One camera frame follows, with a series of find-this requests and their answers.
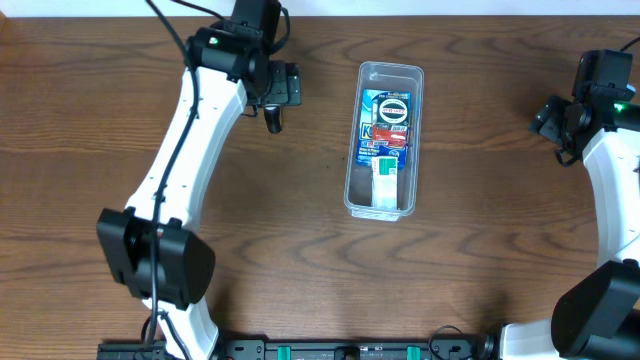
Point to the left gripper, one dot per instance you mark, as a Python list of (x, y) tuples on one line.
[(271, 88)]

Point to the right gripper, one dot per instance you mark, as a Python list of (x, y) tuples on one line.
[(553, 117)]

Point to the dark bottle white cap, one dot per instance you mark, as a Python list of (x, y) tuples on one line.
[(272, 115)]

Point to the blue Kool Fever box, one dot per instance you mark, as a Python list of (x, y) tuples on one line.
[(366, 147)]

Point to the green round-label box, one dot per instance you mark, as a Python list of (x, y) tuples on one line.
[(393, 109)]

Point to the red small box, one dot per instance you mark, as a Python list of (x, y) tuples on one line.
[(393, 136)]

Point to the green white medicine box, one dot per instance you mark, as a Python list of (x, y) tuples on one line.
[(384, 182)]

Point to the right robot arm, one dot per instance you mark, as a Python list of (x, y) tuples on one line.
[(598, 318)]

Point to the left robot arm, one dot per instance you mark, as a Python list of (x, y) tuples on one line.
[(152, 246)]

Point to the clear plastic container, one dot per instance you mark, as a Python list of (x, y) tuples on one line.
[(358, 182)]

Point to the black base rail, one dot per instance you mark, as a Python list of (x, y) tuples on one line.
[(441, 347)]

